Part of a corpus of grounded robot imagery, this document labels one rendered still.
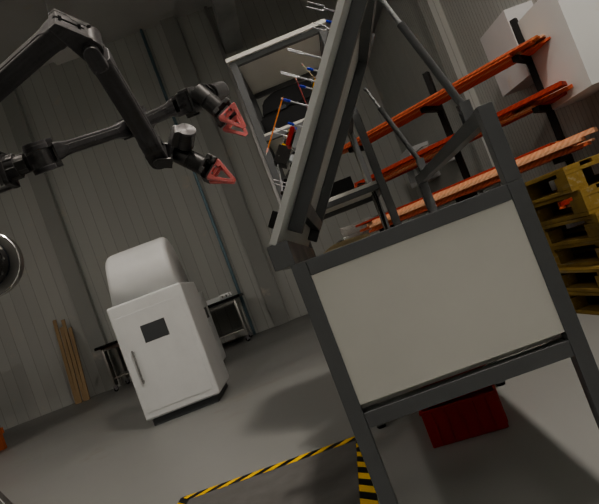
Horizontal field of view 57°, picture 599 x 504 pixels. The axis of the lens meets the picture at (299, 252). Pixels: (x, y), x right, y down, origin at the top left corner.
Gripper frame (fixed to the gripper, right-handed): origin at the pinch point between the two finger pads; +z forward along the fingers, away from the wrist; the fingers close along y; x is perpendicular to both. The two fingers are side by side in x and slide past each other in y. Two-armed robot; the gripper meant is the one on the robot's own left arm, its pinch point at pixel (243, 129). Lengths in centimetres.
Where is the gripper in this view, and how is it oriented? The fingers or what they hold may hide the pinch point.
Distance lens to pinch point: 174.5
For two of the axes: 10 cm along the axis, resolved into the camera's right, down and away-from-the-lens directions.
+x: -6.6, 7.4, -1.5
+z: 7.5, 6.4, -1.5
